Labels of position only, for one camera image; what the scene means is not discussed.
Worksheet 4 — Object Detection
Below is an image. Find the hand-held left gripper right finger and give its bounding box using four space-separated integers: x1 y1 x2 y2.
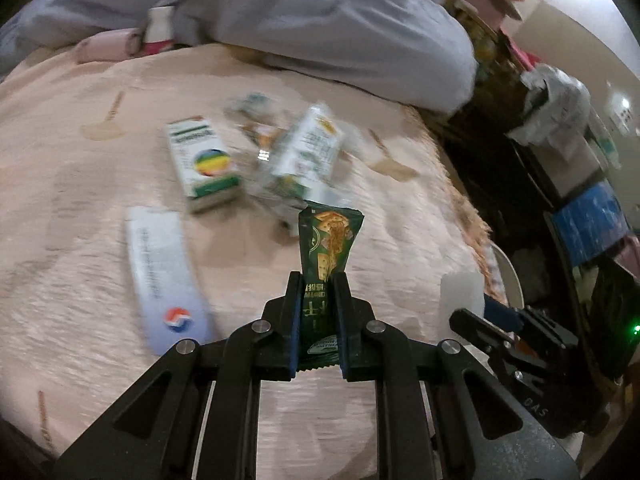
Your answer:
334 272 581 480

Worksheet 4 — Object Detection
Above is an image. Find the person in grey clothes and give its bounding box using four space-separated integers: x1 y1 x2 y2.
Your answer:
0 0 478 113

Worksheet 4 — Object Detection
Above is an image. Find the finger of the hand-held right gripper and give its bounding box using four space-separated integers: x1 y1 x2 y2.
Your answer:
484 294 523 331
450 308 511 356

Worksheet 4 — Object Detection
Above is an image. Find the wooden rack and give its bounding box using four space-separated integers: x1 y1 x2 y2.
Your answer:
445 0 521 91

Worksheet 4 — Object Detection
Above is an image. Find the white box with rainbow circle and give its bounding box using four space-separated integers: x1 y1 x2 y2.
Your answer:
165 116 246 213

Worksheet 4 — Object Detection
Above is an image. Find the dark green snack packet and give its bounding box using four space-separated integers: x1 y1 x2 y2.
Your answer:
296 200 365 372

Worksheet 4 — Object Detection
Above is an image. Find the pink fringed tablecloth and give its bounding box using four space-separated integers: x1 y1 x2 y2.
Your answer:
0 42 501 476

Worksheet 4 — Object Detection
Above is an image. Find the white plastic bag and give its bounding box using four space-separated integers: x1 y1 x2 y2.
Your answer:
507 65 593 146

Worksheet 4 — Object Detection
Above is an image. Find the long white and blue box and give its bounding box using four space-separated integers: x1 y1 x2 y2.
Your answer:
125 206 216 356

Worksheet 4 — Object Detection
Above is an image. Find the white round plate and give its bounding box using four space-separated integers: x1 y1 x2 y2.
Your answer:
492 242 526 311

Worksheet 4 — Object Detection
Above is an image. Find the white green snack packet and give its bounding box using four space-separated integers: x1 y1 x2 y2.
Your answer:
267 104 346 201

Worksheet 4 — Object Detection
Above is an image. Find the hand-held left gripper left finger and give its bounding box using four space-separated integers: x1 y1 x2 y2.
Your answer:
52 271 303 480

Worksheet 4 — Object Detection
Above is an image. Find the pink and white bottle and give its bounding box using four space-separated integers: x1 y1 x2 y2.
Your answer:
142 6 176 56

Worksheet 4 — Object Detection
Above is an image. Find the black device with green light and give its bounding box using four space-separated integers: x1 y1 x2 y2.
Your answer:
590 255 640 381

